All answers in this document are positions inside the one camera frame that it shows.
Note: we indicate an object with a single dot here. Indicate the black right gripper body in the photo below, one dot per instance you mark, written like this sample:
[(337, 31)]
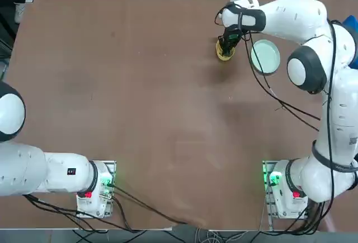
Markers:
[(240, 35)]

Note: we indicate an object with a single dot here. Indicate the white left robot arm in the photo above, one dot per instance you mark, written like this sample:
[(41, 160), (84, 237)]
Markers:
[(22, 170)]

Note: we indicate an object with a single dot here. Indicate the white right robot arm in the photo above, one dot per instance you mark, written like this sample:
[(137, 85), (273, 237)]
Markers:
[(344, 114)]

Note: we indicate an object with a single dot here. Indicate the small yellow dish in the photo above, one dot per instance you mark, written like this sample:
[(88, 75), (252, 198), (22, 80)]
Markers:
[(228, 57)]

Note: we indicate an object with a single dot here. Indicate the pale green plate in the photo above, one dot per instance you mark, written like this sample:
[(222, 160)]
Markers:
[(268, 56)]

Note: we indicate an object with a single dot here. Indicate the blue cloth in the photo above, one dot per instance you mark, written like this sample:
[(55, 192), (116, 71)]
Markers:
[(353, 21)]

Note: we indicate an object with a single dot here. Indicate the aluminium right arm base plate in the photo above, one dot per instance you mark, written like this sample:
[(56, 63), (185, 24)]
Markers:
[(265, 198)]

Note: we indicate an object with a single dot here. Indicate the aluminium left arm base plate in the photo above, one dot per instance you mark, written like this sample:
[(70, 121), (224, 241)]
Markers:
[(112, 164)]

